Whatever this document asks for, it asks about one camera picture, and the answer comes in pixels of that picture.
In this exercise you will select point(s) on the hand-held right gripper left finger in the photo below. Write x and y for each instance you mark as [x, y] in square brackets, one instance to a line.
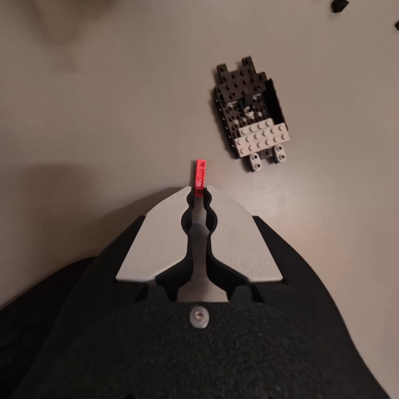
[149, 246]

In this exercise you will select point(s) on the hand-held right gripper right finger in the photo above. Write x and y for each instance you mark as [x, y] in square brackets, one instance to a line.
[246, 246]

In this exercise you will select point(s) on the person's black trousers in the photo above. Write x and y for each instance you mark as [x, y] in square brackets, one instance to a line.
[18, 327]

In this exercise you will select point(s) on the small red brick plate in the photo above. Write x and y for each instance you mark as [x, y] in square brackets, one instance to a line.
[200, 177]

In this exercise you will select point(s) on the scattered small toy bricks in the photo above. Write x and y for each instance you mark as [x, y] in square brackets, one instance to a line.
[338, 5]

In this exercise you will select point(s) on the black toy car chassis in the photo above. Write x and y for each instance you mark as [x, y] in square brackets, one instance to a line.
[243, 84]

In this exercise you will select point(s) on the grey desk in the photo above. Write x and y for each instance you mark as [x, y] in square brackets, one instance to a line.
[93, 124]

